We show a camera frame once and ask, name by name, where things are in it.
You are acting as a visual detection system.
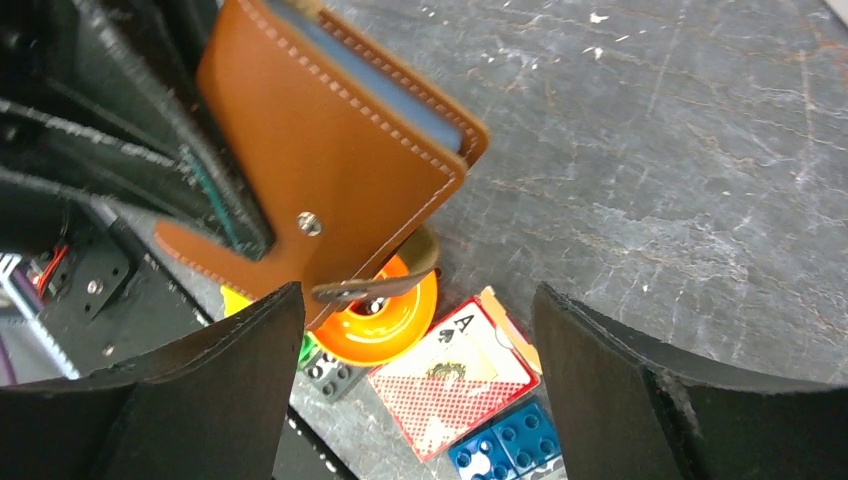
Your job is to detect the blue building brick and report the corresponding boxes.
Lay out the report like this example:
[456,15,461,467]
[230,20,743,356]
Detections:
[448,398,562,479]

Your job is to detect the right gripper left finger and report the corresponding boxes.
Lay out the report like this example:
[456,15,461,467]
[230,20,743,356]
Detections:
[1,282,305,479]

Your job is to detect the playing card box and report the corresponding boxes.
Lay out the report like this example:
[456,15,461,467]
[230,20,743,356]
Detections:
[368,286,541,462]

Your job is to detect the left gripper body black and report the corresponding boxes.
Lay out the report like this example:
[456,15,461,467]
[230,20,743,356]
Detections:
[0,0,227,233]

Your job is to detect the green building brick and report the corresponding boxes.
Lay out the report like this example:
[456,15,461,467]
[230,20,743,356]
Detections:
[297,332,321,371]

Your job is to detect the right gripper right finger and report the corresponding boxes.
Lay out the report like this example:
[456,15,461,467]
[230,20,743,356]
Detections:
[532,283,847,479]

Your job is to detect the orange plastic loop toy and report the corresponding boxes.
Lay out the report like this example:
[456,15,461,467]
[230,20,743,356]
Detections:
[311,272,438,367]

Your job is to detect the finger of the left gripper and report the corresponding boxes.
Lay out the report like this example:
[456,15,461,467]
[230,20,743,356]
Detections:
[72,1,274,260]

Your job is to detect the pink yellow brick stack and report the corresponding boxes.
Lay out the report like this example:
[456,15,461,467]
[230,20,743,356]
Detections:
[219,285,253,318]

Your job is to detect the dark grey building brick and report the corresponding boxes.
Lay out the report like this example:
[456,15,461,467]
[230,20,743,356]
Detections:
[303,351,369,403]

